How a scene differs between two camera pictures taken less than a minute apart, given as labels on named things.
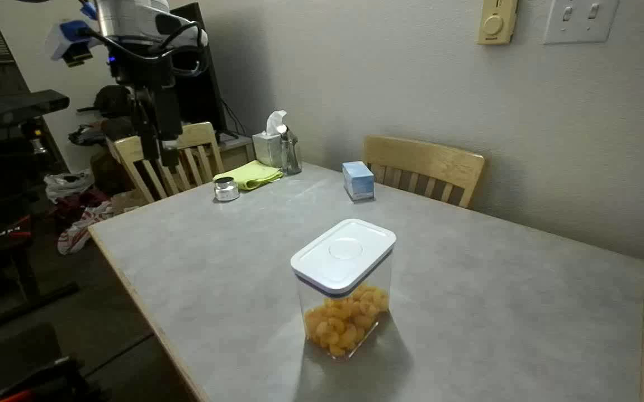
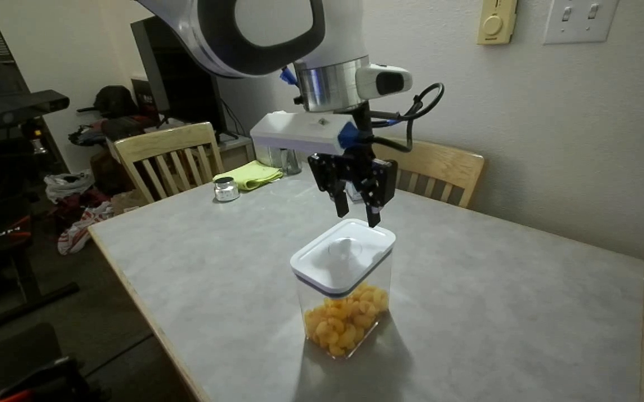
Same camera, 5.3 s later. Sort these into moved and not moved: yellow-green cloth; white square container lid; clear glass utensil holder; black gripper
Moved: black gripper
Not moved: clear glass utensil holder; yellow-green cloth; white square container lid
